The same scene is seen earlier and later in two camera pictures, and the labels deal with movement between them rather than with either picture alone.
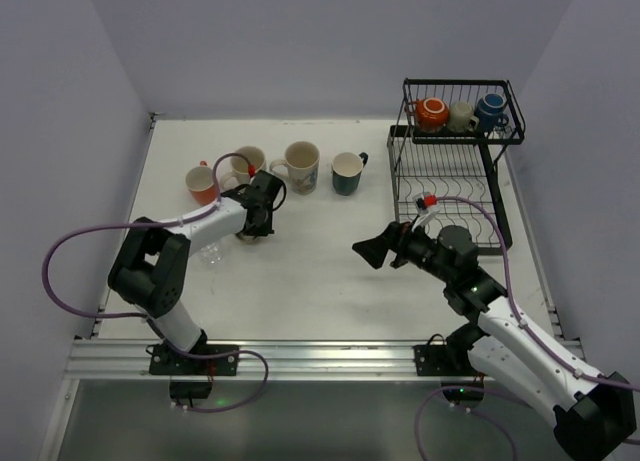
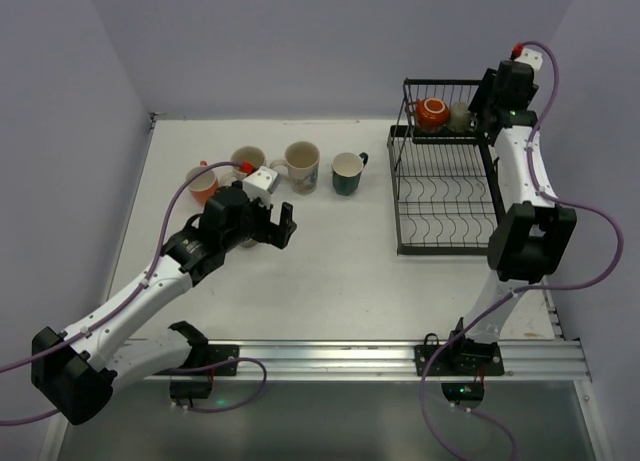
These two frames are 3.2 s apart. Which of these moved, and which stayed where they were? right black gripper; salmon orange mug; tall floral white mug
Moved: right black gripper
Stayed: salmon orange mug; tall floral white mug
